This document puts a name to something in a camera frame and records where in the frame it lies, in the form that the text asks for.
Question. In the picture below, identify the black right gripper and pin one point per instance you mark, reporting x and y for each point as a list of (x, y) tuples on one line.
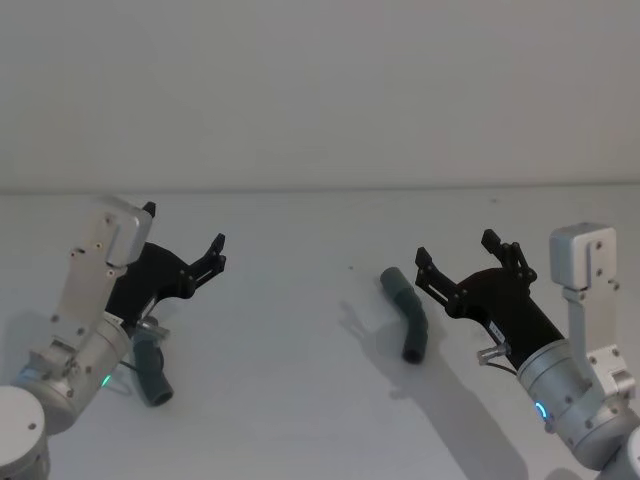
[(505, 310)]

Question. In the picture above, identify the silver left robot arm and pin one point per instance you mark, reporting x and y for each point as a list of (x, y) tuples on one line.
[(85, 350)]

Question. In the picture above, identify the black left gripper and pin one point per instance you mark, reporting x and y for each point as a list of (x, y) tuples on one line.
[(145, 280)]

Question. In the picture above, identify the dark green bent pipe piece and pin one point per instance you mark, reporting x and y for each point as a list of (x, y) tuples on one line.
[(411, 315), (150, 375)]

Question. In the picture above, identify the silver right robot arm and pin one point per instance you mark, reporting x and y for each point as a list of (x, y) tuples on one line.
[(560, 390)]

